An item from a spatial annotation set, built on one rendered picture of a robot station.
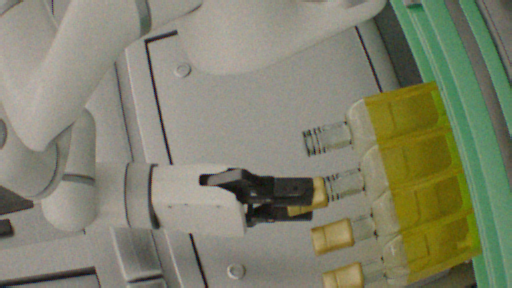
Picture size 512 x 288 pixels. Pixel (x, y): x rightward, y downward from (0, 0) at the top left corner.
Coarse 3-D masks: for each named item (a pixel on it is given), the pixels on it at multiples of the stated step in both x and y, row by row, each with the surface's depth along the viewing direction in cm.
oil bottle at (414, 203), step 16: (432, 176) 134; (448, 176) 134; (464, 176) 134; (384, 192) 134; (400, 192) 133; (416, 192) 133; (432, 192) 133; (448, 192) 133; (464, 192) 133; (384, 208) 133; (400, 208) 133; (416, 208) 132; (432, 208) 132; (448, 208) 132; (464, 208) 133; (384, 224) 132; (400, 224) 132; (416, 224) 132; (384, 240) 134
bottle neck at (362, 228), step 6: (360, 216) 135; (366, 216) 134; (354, 222) 134; (360, 222) 134; (366, 222) 134; (354, 228) 133; (360, 228) 134; (366, 228) 134; (372, 228) 134; (354, 234) 133; (360, 234) 134; (366, 234) 134; (372, 234) 134; (354, 240) 134; (360, 240) 134
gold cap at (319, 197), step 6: (318, 180) 136; (318, 186) 136; (324, 186) 136; (318, 192) 135; (324, 192) 135; (312, 198) 135; (318, 198) 135; (324, 198) 136; (312, 204) 136; (318, 204) 136; (324, 204) 136; (288, 210) 136; (294, 210) 136; (300, 210) 136; (306, 210) 136
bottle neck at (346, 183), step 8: (328, 176) 137; (336, 176) 136; (344, 176) 136; (352, 176) 136; (328, 184) 136; (336, 184) 136; (344, 184) 136; (352, 184) 136; (360, 184) 136; (328, 192) 136; (336, 192) 136; (344, 192) 136; (352, 192) 136; (360, 192) 137; (328, 200) 136; (336, 200) 137
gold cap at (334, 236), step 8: (328, 224) 134; (336, 224) 134; (344, 224) 134; (312, 232) 134; (320, 232) 133; (328, 232) 133; (336, 232) 133; (344, 232) 133; (312, 240) 134; (320, 240) 133; (328, 240) 133; (336, 240) 133; (344, 240) 133; (352, 240) 133; (320, 248) 133; (328, 248) 133; (336, 248) 134; (344, 248) 134
